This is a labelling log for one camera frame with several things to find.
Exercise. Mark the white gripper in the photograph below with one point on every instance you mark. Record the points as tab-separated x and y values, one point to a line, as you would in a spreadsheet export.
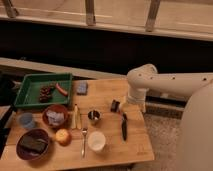
126	101

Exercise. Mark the red yellow apple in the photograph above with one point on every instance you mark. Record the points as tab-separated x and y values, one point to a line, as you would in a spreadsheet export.
63	136

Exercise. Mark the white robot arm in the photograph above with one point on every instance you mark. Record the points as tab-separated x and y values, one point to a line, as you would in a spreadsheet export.
195	144

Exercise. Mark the small metal cup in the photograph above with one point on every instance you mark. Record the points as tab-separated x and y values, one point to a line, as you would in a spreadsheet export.
94	117

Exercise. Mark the blue sponge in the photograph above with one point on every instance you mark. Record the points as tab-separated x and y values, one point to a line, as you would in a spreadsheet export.
82	88

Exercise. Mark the silver fork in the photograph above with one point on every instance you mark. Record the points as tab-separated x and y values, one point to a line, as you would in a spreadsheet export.
84	134

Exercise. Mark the white cup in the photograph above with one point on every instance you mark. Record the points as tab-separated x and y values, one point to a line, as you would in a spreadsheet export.
96	141

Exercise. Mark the peeled banana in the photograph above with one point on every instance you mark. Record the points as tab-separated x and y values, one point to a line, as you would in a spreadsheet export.
76	118

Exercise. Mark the red sausage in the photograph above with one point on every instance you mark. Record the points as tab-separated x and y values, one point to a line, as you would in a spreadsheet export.
61	90

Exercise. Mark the red bowl with white cloth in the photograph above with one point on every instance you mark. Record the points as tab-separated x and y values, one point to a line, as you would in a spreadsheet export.
55	116

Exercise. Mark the dark grapes bunch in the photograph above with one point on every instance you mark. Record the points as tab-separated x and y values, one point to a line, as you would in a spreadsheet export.
45	94

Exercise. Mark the green plastic tray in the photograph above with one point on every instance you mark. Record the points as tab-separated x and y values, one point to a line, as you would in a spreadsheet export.
28	95

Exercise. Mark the dark cloth in bowl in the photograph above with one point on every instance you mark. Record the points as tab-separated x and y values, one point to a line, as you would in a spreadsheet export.
32	144

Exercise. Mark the blue plastic cup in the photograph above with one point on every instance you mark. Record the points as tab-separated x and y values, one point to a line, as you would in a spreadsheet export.
26	120

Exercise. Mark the dark purple bowl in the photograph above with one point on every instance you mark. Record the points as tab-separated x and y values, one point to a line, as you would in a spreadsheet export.
28	155

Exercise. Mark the black handled knife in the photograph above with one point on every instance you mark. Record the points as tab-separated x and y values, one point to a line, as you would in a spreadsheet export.
124	126

